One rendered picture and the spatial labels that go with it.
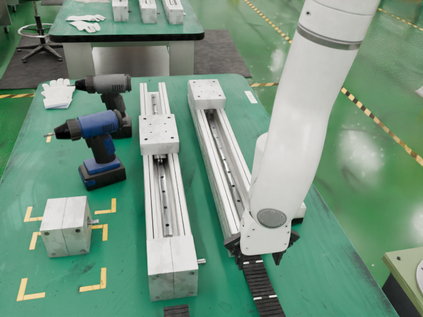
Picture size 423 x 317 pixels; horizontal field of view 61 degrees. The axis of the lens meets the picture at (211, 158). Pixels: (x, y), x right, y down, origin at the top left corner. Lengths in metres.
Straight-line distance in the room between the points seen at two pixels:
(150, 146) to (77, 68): 1.52
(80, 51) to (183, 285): 1.88
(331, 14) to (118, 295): 0.67
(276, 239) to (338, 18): 0.44
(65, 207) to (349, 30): 0.70
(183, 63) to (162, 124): 1.39
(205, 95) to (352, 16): 0.85
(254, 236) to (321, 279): 0.24
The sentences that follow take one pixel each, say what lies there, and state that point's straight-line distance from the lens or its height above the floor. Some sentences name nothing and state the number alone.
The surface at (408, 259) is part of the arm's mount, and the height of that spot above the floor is 0.81.
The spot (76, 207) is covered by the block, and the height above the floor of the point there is 0.87.
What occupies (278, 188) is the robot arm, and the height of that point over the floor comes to 1.14.
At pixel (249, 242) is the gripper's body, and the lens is 0.74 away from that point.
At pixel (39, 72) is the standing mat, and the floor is 0.01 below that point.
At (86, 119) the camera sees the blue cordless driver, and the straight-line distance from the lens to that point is 0.98.
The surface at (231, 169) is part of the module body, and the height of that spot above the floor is 0.82.
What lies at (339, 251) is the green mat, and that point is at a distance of 0.98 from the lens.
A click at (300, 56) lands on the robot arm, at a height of 1.31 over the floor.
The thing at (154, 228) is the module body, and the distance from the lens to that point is 0.84.
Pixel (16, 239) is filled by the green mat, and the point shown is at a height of 0.78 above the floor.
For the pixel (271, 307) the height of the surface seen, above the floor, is 0.81.
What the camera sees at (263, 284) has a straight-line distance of 0.85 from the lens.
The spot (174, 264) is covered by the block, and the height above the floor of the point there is 0.87.
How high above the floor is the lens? 1.48
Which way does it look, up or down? 37 degrees down
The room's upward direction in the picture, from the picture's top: 4 degrees clockwise
